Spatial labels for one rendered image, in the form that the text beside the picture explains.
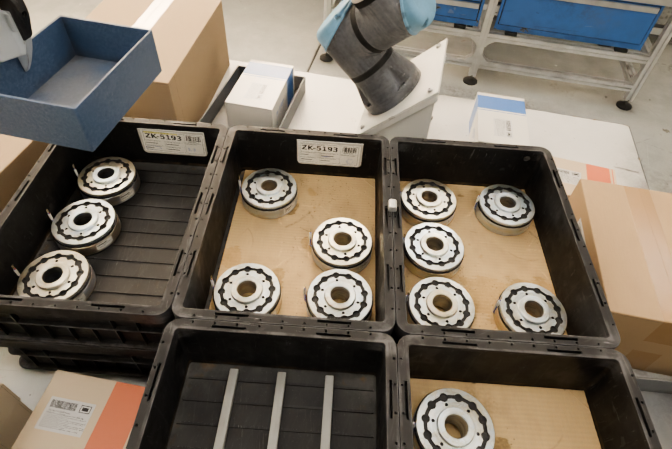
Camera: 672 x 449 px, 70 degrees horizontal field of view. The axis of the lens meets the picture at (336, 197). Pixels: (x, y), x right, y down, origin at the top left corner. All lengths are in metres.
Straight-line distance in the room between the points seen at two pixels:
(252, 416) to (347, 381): 0.14
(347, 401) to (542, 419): 0.27
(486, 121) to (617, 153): 0.38
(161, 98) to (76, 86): 0.35
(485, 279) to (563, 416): 0.23
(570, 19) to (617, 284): 1.99
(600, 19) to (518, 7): 0.39
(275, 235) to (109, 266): 0.28
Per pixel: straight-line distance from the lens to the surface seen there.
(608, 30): 2.81
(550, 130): 1.44
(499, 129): 1.23
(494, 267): 0.88
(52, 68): 0.87
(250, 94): 1.24
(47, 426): 0.85
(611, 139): 1.49
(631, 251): 0.98
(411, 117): 1.07
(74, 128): 0.69
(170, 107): 1.16
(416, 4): 0.97
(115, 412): 0.82
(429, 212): 0.88
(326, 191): 0.93
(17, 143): 1.06
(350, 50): 1.06
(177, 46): 1.24
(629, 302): 0.90
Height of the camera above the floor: 1.51
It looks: 47 degrees down
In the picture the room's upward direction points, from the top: 4 degrees clockwise
